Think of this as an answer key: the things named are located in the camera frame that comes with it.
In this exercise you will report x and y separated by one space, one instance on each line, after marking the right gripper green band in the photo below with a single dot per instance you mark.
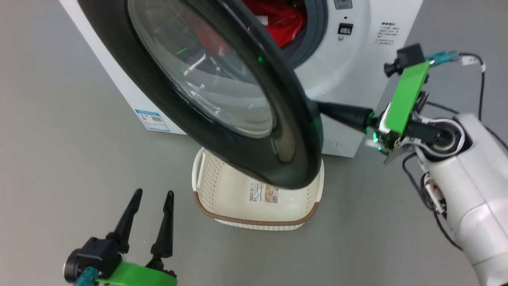
408 99

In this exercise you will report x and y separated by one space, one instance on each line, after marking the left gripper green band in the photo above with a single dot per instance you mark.
137 275

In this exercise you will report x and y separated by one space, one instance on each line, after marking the black washing machine door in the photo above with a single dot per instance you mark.
305 139

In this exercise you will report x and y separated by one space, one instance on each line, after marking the red garment with white trim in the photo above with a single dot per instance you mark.
283 24

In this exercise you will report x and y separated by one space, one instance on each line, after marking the white front-load washing machine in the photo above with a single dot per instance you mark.
357 79

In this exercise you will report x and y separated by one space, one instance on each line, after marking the black door lock socket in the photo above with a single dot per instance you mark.
345 28

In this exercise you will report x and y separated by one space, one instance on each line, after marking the grey rubber door seal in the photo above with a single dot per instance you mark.
313 35

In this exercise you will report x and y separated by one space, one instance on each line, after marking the cream perforated laundry basket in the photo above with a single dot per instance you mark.
230 198

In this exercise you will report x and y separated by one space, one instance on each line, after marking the basket product label sticker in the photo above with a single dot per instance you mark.
263 192

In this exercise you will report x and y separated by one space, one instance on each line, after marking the instruction text label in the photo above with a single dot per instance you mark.
389 33

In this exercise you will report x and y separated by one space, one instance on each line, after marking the blue energy label sticker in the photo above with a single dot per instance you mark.
152 120

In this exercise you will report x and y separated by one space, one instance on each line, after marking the grey warning sticker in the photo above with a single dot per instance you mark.
343 3

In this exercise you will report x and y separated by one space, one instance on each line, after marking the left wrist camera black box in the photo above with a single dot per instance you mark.
93 258

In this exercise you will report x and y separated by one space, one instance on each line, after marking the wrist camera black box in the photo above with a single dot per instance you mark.
93 258
408 57

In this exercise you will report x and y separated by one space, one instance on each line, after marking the teal connector of left camera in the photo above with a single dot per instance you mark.
85 277

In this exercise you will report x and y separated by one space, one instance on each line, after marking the teal connector of camera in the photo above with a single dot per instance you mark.
442 57
85 277

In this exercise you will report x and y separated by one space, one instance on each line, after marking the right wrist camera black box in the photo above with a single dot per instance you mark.
408 57

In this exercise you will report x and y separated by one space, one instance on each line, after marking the teal connector of right camera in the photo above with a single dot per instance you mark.
442 57

